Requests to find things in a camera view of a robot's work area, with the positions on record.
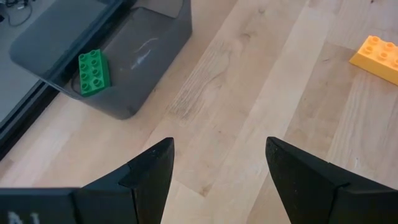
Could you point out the black aluminium table frame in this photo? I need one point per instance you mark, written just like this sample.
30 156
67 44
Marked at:
18 118

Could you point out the long yellow toy block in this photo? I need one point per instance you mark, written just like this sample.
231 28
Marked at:
376 59

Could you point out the long green toy block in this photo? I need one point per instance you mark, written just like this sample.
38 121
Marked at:
93 73

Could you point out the grey translucent plastic bin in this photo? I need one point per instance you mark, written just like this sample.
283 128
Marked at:
149 77

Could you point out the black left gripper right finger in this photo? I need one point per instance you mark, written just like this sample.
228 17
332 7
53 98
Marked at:
311 189

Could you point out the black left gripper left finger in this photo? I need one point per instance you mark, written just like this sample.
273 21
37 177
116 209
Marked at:
140 193

